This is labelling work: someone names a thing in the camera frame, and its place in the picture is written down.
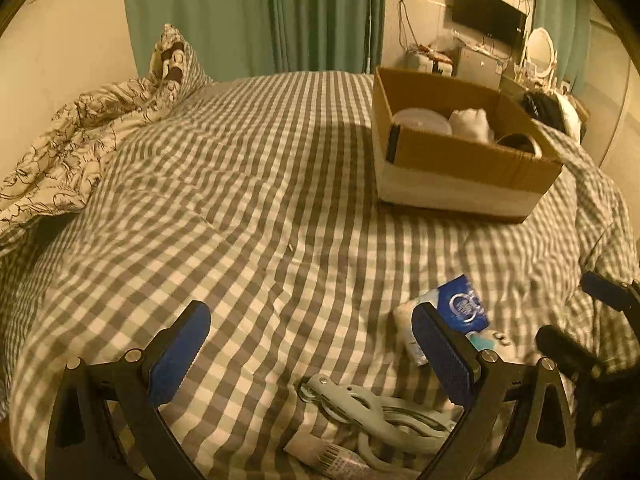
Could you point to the white tube with barcode label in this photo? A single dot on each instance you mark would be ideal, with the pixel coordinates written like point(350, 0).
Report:
point(320, 452)

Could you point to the grey small cabinet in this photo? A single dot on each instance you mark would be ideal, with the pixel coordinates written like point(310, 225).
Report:
point(480, 67)

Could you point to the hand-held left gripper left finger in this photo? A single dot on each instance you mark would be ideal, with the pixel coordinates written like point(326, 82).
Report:
point(180, 355)

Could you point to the white oval mirror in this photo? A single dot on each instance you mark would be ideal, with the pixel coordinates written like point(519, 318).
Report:
point(540, 52)

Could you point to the green curtain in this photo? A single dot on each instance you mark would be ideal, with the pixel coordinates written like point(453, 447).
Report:
point(575, 15)
point(240, 15)

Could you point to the black bag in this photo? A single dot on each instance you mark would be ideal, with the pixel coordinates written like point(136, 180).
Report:
point(545, 107)

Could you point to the white floral quilt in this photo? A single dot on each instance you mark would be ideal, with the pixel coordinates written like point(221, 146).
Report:
point(75, 135)

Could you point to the dark round tape roll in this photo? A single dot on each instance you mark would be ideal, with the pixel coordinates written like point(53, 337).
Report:
point(520, 142)

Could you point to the white crumpled cloth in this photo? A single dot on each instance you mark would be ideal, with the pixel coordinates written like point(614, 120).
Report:
point(470, 122)

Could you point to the white upright pole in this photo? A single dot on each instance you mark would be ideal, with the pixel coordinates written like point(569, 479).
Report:
point(370, 30)

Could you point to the blue white tissue packet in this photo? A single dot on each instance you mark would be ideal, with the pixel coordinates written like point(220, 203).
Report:
point(462, 305)

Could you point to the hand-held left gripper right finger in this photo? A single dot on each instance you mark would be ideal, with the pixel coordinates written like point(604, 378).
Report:
point(442, 355)

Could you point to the grey white checked blanket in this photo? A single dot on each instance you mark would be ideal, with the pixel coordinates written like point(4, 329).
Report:
point(250, 210)

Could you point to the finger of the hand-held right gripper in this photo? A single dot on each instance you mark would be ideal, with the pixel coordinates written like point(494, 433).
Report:
point(607, 290)
point(565, 349)

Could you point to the brown cardboard box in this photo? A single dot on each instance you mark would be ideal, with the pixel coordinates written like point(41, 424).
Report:
point(450, 180)

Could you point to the white round plastic lid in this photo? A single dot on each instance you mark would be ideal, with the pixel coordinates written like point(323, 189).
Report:
point(422, 121)

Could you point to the pale green scissors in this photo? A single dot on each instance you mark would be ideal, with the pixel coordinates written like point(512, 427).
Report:
point(367, 402)

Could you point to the black wall television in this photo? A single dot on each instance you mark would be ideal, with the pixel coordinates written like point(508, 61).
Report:
point(487, 10)

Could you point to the white brown plush toy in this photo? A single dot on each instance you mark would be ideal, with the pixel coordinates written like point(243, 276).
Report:
point(170, 60)

